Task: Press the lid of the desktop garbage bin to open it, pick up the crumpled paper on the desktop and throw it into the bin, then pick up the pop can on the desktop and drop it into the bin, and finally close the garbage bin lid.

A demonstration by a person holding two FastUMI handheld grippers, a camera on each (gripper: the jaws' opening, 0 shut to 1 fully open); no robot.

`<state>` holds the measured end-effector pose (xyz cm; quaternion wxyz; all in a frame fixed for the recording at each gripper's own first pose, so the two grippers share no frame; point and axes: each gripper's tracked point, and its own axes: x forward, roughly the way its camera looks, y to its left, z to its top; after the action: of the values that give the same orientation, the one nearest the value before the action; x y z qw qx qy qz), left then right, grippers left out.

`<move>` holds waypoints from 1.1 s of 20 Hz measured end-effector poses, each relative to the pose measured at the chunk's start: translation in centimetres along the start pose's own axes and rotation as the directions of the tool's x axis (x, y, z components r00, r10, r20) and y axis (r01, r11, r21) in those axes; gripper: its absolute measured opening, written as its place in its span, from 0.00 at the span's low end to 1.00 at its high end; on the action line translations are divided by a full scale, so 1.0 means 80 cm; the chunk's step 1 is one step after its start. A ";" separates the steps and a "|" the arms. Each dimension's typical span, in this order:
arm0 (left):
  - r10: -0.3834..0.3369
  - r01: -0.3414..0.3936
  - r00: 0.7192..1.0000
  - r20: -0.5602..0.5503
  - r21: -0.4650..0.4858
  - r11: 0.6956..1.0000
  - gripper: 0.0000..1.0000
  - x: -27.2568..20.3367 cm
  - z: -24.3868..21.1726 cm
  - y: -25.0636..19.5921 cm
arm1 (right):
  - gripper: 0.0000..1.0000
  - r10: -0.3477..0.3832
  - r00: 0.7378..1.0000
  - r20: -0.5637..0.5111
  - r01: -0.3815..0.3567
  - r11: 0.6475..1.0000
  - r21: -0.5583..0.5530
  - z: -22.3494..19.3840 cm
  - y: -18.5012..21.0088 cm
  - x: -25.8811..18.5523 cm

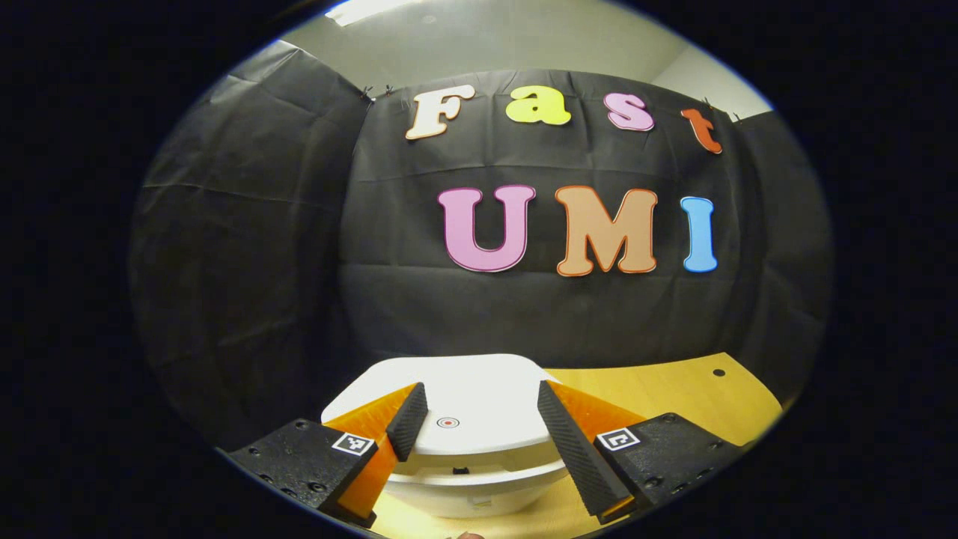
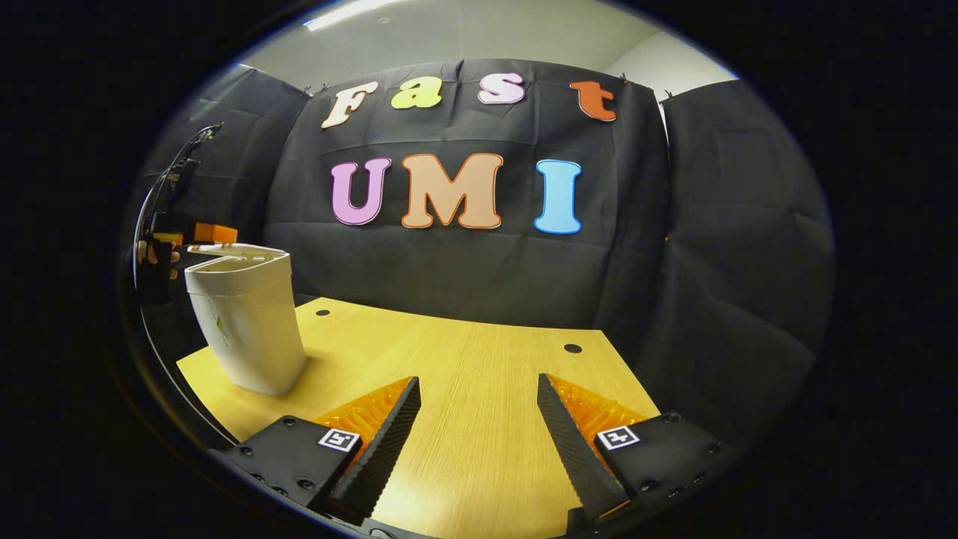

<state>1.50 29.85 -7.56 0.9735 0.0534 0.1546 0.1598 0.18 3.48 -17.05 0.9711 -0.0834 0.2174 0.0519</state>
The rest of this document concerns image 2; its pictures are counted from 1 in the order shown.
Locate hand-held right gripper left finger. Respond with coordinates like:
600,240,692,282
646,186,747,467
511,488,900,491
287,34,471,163
211,377,423,526

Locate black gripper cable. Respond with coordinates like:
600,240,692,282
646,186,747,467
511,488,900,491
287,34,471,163
133,122,225,289

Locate white desktop garbage bin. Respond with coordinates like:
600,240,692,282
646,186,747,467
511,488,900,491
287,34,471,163
184,243,310,397

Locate wooden desktop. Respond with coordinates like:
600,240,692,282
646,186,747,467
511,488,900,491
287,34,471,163
177,297,661,539

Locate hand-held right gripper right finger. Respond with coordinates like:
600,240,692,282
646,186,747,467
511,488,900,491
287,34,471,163
535,374,750,523

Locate black backdrop cloth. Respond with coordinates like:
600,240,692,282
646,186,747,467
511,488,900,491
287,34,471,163
123,58,835,450

